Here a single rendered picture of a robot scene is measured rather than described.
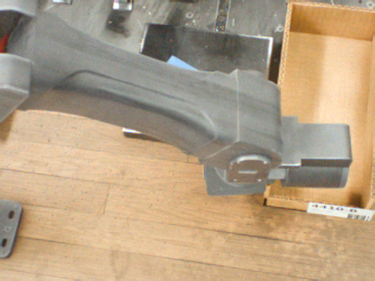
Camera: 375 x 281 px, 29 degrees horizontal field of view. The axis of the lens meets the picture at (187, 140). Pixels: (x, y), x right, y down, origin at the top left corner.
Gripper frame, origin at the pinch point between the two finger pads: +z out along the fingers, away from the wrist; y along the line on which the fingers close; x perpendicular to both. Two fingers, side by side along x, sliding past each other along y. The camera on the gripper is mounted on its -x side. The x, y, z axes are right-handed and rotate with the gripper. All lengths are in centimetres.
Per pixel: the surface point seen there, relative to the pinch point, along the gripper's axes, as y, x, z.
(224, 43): 12.1, -0.8, 8.0
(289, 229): -10.7, -6.6, -2.3
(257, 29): 13.8, -5.5, 11.1
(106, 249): -11.8, 15.1, -2.2
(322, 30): 13.1, -13.7, 8.5
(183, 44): 12.2, 4.5, 8.2
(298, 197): -7.2, -8.0, -1.0
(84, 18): 16.7, 17.7, 13.4
